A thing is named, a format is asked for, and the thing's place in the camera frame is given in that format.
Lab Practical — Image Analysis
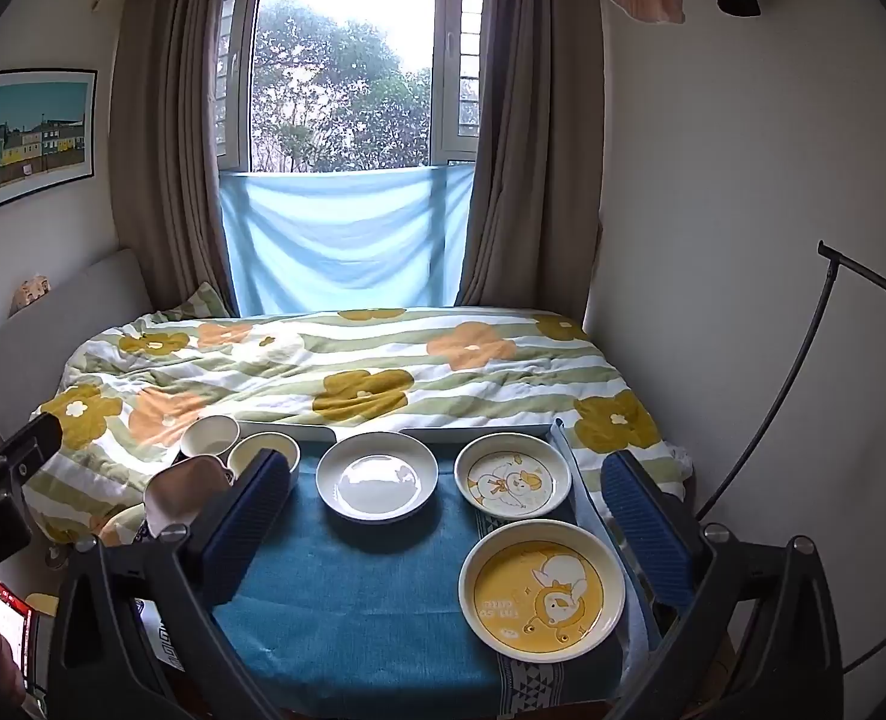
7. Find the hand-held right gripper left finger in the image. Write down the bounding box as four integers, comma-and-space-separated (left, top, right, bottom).
49, 448, 294, 720

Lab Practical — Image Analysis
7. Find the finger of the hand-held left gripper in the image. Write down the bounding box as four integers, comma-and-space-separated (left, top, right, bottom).
0, 412, 65, 502

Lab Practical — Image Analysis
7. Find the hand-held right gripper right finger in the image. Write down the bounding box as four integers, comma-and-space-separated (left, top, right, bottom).
600, 451, 846, 720

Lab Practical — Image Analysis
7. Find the grey square bowl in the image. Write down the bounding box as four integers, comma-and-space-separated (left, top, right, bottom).
143, 456, 238, 539

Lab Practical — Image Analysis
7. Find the large yellow duck plate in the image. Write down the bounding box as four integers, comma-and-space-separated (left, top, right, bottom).
458, 519, 626, 664

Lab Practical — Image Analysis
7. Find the plain white plate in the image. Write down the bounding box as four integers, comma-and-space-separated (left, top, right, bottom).
315, 431, 440, 523

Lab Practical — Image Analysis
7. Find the small white duck plate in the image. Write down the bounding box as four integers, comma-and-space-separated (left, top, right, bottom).
453, 435, 573, 521

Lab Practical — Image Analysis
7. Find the cream round bowl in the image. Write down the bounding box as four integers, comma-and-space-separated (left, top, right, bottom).
227, 431, 301, 494

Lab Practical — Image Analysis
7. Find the tablet with red screen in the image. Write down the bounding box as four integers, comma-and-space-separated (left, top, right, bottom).
0, 574, 37, 692

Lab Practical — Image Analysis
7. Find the white cup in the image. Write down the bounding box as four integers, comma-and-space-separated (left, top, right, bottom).
180, 415, 241, 464

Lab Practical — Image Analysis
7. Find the grey upholstered headboard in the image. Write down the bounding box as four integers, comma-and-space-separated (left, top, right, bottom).
0, 247, 153, 425

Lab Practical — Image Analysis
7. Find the beige stuffed toy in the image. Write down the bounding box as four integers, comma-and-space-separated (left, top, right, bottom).
9, 277, 52, 317

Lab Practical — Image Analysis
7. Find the teal patterned tablecloth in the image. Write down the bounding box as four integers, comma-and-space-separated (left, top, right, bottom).
135, 457, 663, 715

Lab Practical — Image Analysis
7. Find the floral striped blanket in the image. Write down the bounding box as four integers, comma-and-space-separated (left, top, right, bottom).
23, 307, 695, 550

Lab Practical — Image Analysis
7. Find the green striped pillow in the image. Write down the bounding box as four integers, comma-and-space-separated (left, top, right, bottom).
165, 281, 235, 317

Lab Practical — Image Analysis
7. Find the black curved lamp stand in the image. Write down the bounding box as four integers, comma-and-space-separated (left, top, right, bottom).
693, 240, 886, 535

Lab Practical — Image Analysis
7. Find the light blue window cloth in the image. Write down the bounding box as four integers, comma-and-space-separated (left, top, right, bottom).
220, 163, 477, 316

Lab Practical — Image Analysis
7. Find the brown curtain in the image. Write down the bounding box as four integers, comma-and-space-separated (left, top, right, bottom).
456, 0, 606, 308
109, 0, 239, 317

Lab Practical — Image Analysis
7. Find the window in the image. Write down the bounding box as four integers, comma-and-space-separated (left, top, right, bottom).
214, 0, 489, 175

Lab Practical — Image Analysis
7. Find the framed wall poster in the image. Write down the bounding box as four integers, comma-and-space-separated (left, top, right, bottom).
0, 69, 99, 223

